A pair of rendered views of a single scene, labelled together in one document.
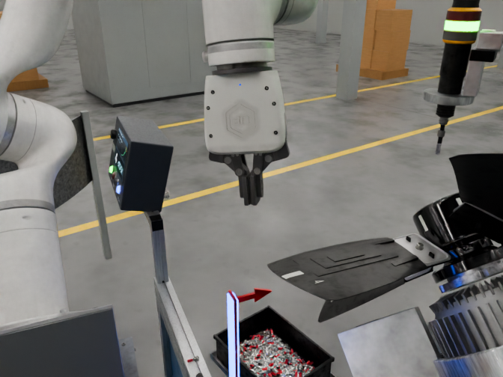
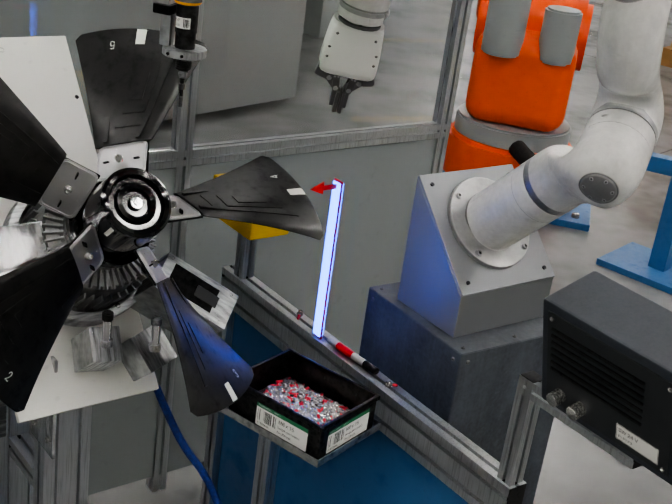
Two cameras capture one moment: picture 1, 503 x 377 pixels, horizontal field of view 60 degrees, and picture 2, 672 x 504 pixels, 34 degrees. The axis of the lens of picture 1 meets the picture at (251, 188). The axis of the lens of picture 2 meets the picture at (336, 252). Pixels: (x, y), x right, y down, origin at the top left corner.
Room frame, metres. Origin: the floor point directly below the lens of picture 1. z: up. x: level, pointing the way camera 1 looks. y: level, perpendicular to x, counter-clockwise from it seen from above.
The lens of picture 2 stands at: (2.36, -0.50, 1.88)
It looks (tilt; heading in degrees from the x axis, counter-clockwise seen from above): 23 degrees down; 164
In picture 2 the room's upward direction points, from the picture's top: 8 degrees clockwise
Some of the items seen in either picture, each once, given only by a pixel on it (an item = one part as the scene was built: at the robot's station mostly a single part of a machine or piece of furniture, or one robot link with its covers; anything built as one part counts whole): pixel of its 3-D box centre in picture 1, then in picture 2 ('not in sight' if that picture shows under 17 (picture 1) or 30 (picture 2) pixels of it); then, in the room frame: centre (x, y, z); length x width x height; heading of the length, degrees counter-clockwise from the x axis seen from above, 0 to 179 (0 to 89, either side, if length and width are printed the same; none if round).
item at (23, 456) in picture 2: not in sight; (36, 467); (0.50, -0.50, 0.56); 0.19 x 0.04 x 0.04; 23
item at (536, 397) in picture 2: (148, 206); (579, 417); (1.08, 0.29, 1.04); 0.24 x 0.03 x 0.03; 23
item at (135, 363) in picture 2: not in sight; (145, 352); (0.66, -0.32, 0.91); 0.12 x 0.08 x 0.12; 23
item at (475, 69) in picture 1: (461, 66); (180, 23); (0.64, -0.30, 1.49); 0.09 x 0.07 x 0.10; 58
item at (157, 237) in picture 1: (159, 250); (521, 429); (0.99, 0.25, 0.96); 0.03 x 0.03 x 0.20; 23
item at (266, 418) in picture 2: (272, 357); (302, 402); (0.72, -0.05, 0.85); 0.22 x 0.17 x 0.07; 38
